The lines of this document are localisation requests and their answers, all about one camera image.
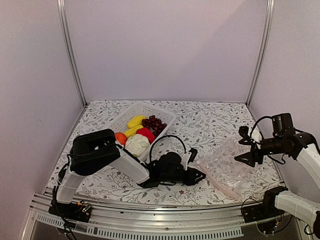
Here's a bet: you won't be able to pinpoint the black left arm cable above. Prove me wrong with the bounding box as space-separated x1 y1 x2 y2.
148 134 187 166

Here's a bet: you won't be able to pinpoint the white toy cabbage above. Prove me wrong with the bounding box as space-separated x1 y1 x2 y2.
125 134 150 158

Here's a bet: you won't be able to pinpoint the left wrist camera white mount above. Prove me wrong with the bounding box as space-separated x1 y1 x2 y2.
181 147 198 171

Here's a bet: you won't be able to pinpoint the white plastic mesh basket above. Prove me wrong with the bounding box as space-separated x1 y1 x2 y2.
107 102 176 164

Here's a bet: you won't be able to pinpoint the aluminium front rail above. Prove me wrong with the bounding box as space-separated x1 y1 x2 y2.
21 192 313 240

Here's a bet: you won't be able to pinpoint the red toy pepper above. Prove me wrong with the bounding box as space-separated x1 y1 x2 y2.
136 127 156 144

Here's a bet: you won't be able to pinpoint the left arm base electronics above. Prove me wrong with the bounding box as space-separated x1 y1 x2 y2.
48 200 92 223

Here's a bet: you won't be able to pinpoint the yellow toy lemon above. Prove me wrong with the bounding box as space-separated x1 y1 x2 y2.
124 124 143 138

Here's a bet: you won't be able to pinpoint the orange toy pepper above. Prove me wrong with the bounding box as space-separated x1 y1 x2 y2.
114 132 128 146

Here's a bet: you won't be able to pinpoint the right aluminium frame post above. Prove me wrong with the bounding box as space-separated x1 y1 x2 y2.
245 0 275 108

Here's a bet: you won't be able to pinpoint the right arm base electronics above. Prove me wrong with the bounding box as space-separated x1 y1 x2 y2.
240 186 293 236

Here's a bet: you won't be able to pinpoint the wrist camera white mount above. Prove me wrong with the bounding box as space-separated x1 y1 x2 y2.
238 125 261 145
181 147 198 171

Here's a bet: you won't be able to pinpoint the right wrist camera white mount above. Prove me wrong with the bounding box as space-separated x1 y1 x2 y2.
238 125 261 145

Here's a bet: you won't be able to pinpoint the yellow toy banana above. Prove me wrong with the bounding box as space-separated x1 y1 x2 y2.
127 115 146 129

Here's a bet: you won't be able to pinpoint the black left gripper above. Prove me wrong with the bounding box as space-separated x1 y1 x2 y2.
160 166 206 186

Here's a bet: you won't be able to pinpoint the clear zip top bag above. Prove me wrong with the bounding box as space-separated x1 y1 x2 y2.
196 138 254 201

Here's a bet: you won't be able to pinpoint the dark red toy grapes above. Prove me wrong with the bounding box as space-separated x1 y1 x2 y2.
142 115 167 137

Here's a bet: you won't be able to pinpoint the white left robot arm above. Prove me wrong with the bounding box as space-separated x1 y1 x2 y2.
52 129 206 217

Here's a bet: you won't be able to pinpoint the left aluminium frame post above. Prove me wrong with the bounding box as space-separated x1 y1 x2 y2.
56 0 88 108

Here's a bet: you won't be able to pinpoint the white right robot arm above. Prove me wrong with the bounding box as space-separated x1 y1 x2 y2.
235 113 320 239

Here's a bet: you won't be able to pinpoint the aluminium frame post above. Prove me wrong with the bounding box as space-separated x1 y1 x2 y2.
245 0 275 108
56 0 88 108

